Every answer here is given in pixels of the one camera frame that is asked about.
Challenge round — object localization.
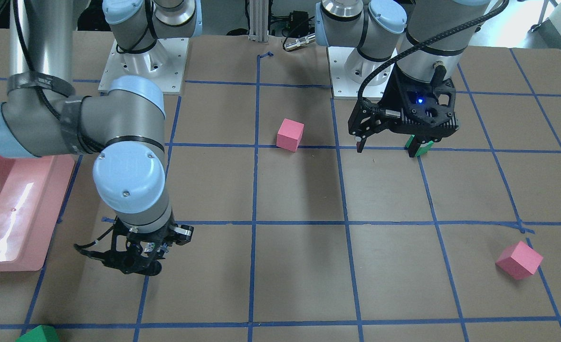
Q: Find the green cube near base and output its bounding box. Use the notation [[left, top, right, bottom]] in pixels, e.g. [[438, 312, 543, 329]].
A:
[[405, 135, 435, 158]]

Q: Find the pink plastic bin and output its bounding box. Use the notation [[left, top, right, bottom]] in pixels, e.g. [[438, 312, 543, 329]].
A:
[[0, 154, 75, 271]]

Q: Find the brown paper mat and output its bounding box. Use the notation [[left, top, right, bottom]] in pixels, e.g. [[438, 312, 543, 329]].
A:
[[0, 36, 561, 342]]

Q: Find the green cube far corner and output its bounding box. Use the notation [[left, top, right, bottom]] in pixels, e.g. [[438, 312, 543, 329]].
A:
[[15, 325, 60, 342]]

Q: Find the pink cube at edge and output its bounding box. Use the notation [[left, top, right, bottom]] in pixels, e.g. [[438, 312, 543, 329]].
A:
[[495, 242, 543, 281]]

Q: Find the pink cube near centre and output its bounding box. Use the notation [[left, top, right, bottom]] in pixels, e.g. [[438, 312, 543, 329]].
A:
[[276, 118, 304, 152]]

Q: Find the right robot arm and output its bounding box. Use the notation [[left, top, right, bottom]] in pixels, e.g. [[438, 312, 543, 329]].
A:
[[0, 0, 194, 276]]

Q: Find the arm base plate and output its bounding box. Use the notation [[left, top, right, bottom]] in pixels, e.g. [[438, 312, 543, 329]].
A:
[[98, 38, 190, 95], [327, 47, 404, 100]]

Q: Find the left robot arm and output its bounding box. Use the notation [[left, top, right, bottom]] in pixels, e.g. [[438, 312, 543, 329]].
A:
[[314, 0, 489, 158]]

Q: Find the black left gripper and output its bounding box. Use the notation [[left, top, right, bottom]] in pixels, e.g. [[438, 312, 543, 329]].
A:
[[348, 71, 459, 158]]

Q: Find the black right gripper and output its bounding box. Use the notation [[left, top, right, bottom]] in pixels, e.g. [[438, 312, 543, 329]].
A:
[[74, 218, 195, 276]]

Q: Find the aluminium frame post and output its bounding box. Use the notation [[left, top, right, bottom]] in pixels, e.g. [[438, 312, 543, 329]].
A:
[[248, 0, 269, 45]]

